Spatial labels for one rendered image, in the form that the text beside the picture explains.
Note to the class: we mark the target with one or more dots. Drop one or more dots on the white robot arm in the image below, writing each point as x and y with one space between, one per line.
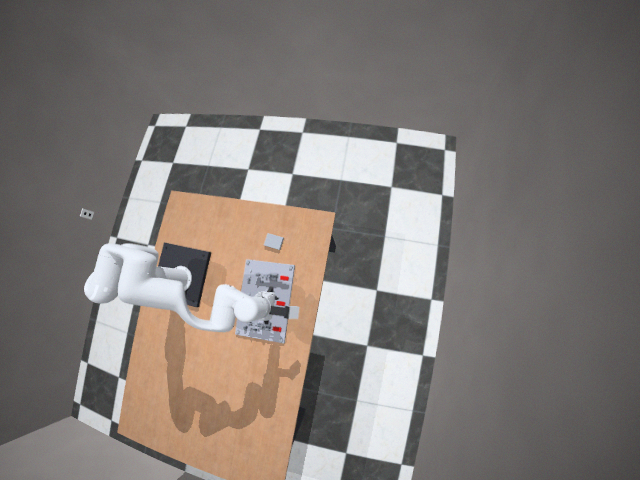
139 284

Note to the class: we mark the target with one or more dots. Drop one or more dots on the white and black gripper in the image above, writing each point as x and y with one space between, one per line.
271 298

